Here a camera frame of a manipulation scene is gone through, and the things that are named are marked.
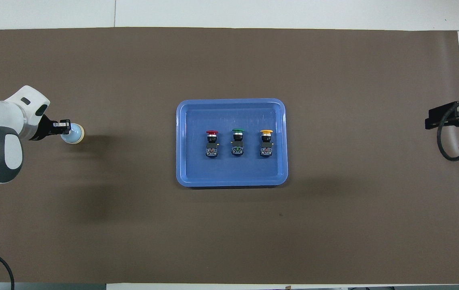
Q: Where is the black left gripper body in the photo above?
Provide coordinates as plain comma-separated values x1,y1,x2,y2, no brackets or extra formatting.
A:
28,115,59,141

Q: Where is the light blue call bell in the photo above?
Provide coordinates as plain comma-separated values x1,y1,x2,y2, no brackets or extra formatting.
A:
61,123,85,145

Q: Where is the red push button switch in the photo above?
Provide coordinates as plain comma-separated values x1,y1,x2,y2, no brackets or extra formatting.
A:
205,130,219,158

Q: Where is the green push button switch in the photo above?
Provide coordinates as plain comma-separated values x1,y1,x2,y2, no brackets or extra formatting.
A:
231,128,245,157

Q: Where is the yellow push button switch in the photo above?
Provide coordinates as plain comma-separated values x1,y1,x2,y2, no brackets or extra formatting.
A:
260,129,274,157

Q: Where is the blue plastic tray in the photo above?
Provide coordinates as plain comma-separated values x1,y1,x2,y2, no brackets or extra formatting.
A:
176,98,289,188

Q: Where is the brown table mat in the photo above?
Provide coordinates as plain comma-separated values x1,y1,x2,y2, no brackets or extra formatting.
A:
0,27,459,284

